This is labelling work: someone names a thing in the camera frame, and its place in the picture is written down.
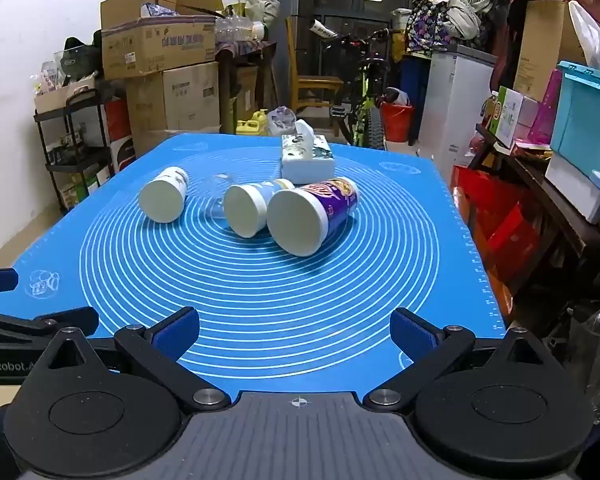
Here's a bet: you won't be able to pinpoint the black shelf cart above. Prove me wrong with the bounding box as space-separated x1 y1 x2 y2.
33 87 115 214

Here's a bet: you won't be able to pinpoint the clear plastic bag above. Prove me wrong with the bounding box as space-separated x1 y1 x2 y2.
267 106 297 136

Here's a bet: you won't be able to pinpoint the purple paper cup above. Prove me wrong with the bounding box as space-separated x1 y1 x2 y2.
266 177 361 258

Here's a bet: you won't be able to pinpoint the yellow plastic jug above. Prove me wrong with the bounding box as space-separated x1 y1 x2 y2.
235 109 271 137

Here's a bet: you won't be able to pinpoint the dark wooden bench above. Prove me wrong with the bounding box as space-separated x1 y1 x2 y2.
472 124 600 263

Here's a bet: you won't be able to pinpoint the red bags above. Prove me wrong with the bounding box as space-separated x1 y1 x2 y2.
451 164 538 283

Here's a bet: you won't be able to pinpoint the white storage box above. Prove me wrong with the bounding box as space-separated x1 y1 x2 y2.
544 152 600 224

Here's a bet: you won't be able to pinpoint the green and black bicycle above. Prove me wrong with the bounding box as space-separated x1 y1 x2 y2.
307 17 397 150

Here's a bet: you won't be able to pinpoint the clear plastic bottle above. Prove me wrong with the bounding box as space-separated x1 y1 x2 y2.
569 302 600 427

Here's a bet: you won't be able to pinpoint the blue and white paper cup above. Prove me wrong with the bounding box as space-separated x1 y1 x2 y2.
223 178 296 239

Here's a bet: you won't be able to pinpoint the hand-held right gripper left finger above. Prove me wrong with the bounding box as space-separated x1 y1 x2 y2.
44 306 232 414

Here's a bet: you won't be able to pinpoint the pile of clothes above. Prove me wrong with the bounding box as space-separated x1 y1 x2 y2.
404 0 481 57

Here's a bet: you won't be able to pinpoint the wooden chair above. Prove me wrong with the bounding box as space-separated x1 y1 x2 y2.
285 17 345 112

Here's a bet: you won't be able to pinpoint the tall cardboard box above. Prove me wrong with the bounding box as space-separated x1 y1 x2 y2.
512 0 587 102

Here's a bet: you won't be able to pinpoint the large plain cardboard box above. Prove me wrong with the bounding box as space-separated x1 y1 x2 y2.
124 62 222 157

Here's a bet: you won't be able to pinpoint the open printed cardboard box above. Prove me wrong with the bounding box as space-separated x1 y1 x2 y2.
99 0 226 81

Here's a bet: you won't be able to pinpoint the pile of plastic bottles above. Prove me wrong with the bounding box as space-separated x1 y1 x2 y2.
214 13 267 44

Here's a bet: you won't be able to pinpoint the tissue box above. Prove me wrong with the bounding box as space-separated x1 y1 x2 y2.
279 119 337 185

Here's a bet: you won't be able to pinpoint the light blue storage bin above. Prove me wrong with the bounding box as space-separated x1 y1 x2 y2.
549 61 600 182

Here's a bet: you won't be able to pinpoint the clear plastic cup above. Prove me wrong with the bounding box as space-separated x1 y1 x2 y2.
199 172 237 221

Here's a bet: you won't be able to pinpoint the pink box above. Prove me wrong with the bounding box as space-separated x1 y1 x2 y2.
527 68 564 144

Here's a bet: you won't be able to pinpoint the blue silicone mat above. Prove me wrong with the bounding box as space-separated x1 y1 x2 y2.
0 132 509 397

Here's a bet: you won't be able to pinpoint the red bucket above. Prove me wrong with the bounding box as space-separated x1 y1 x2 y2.
379 102 415 144

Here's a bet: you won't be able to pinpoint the black bag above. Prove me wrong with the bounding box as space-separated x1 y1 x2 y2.
61 36 104 79

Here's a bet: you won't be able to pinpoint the white chest freezer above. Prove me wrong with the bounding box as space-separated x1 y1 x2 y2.
419 44 499 172

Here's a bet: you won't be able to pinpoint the white plastic bag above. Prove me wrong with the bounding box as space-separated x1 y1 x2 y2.
568 0 600 77

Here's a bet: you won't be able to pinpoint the green and white box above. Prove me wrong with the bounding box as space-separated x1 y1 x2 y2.
494 85 527 149

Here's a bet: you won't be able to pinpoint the dark wooden side table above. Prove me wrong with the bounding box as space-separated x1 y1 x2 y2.
214 39 279 134

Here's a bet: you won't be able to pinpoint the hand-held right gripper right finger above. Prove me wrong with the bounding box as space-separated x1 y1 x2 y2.
362 307 557 410

